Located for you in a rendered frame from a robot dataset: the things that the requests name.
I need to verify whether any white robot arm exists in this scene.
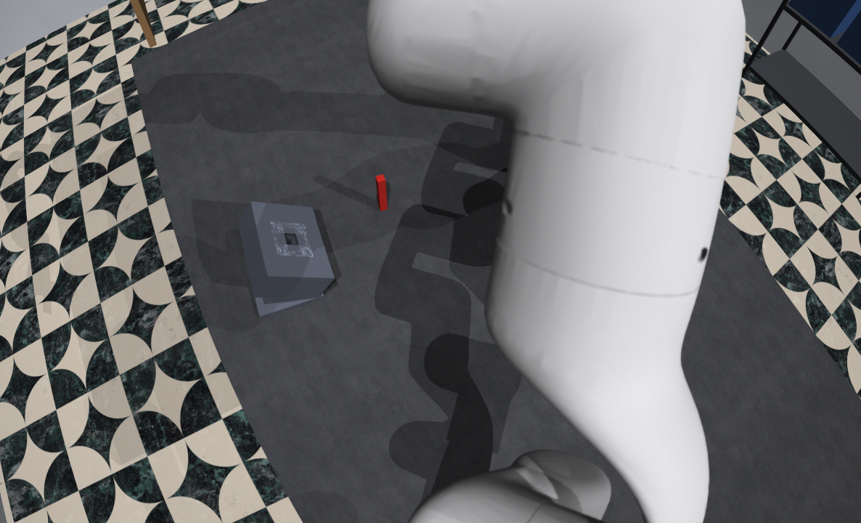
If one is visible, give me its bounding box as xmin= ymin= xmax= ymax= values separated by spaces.
xmin=365 ymin=0 xmax=746 ymax=523

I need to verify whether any red rectangular peg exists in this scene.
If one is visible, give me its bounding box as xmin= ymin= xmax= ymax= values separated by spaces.
xmin=375 ymin=174 xmax=388 ymax=211

